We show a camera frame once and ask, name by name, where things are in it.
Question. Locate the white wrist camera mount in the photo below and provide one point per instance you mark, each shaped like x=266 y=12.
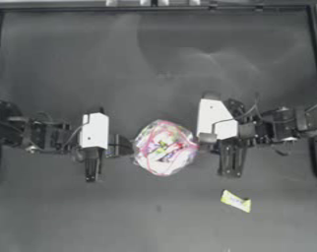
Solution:
x=212 y=118
x=95 y=131

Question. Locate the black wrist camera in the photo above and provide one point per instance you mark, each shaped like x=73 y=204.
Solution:
x=207 y=138
x=78 y=155

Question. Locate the pale yellow candy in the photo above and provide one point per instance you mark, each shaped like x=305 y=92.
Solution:
x=234 y=201

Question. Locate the small white bracket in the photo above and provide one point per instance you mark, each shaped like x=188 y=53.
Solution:
x=111 y=2

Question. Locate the clear bag with pink zip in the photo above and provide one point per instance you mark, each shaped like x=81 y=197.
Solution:
x=164 y=147

